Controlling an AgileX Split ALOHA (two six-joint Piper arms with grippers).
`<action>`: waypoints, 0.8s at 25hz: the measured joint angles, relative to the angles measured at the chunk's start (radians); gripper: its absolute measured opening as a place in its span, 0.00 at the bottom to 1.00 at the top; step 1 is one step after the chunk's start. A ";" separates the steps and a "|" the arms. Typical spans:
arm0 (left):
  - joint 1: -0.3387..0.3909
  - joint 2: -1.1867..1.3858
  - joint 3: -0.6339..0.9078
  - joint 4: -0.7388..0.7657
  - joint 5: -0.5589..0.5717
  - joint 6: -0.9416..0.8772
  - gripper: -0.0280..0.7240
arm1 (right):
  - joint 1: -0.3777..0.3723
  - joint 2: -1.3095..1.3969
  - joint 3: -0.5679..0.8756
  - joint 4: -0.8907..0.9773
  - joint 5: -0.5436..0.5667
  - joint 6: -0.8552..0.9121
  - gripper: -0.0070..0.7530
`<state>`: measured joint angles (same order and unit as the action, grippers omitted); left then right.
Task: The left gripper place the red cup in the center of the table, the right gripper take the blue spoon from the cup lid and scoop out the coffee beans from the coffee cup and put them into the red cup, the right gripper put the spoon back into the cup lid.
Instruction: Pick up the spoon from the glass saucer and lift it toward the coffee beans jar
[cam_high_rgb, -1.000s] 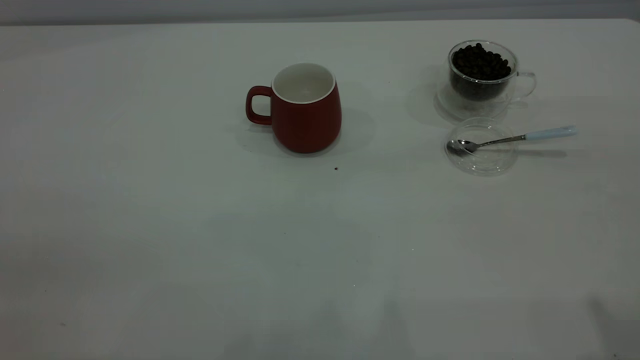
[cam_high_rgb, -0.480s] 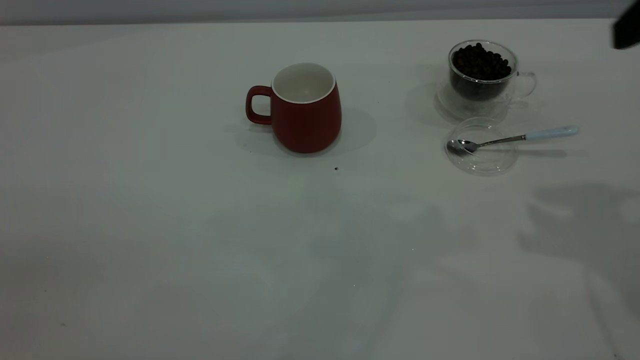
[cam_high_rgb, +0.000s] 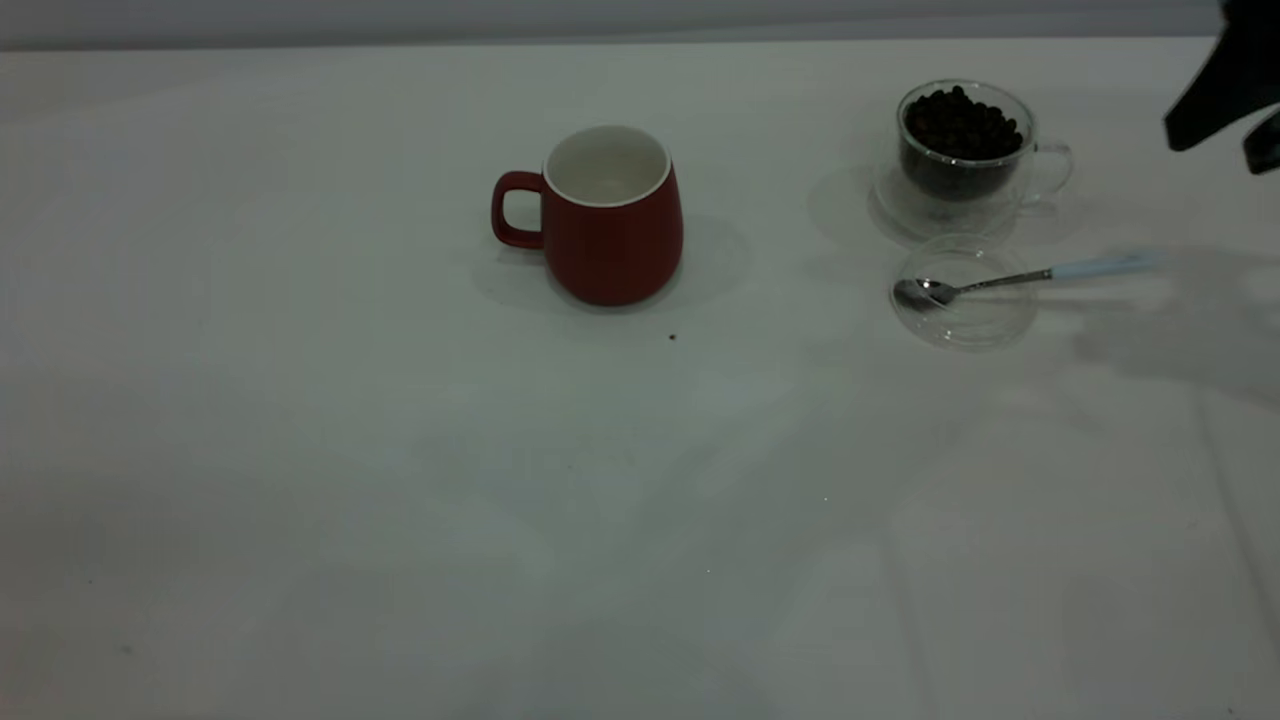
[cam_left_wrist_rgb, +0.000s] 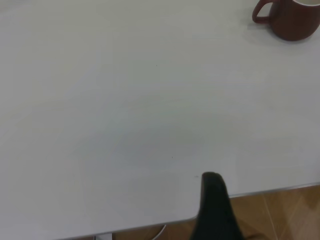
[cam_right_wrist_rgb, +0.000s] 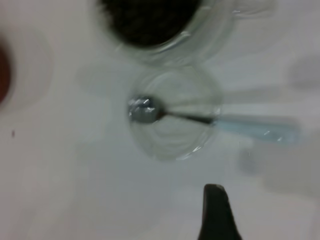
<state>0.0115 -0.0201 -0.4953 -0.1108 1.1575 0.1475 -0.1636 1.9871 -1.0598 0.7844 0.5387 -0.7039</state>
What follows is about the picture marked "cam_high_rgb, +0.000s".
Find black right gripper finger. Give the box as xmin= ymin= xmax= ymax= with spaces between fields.
xmin=1165 ymin=0 xmax=1280 ymax=153
xmin=1243 ymin=108 xmax=1280 ymax=176

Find metal spoon light blue handle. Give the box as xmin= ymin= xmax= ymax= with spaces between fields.
xmin=893 ymin=250 xmax=1158 ymax=311

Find clear glass saucer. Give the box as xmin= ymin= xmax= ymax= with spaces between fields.
xmin=889 ymin=235 xmax=1039 ymax=350
xmin=870 ymin=150 xmax=1046 ymax=246

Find red mug white inside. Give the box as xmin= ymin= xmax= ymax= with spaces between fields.
xmin=490 ymin=125 xmax=685 ymax=308

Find dark roasted coffee beans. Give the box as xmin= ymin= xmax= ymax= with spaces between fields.
xmin=903 ymin=86 xmax=1024 ymax=196

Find clear glass cup with handle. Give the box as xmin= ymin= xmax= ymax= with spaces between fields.
xmin=895 ymin=80 xmax=1074 ymax=213

